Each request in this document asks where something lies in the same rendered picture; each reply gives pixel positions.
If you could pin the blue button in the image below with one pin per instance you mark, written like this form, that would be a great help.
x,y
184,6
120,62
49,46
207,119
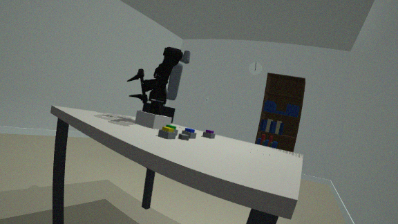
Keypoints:
x,y
190,133

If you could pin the yellow button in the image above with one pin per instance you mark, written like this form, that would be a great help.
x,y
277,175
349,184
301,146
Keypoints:
x,y
167,133

